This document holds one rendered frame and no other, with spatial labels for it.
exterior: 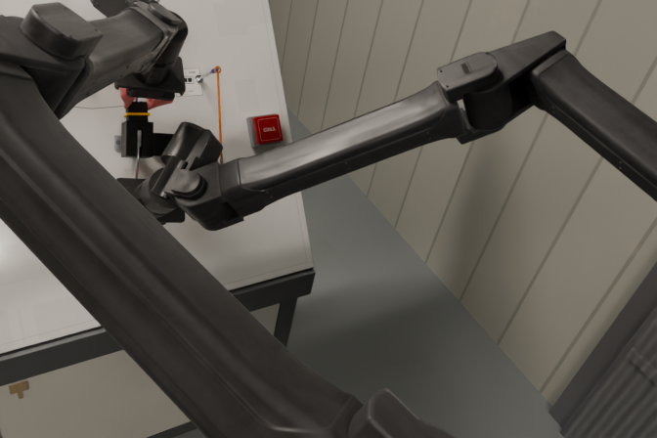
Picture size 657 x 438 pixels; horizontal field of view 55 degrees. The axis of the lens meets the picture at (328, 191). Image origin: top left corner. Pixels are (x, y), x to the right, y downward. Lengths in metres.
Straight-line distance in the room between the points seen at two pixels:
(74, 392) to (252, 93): 0.65
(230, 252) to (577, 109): 0.68
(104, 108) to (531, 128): 1.37
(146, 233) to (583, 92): 0.54
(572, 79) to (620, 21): 1.12
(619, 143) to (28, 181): 0.57
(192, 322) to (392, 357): 1.98
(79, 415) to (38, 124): 1.04
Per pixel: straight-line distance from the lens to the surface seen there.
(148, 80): 0.97
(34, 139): 0.39
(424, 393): 2.24
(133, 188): 0.98
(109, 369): 1.30
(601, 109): 0.75
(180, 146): 0.90
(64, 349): 1.15
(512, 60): 0.79
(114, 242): 0.35
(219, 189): 0.81
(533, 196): 2.14
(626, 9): 1.88
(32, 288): 1.12
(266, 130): 1.18
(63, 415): 1.38
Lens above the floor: 1.77
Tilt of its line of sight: 38 degrees down
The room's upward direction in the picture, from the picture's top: 13 degrees clockwise
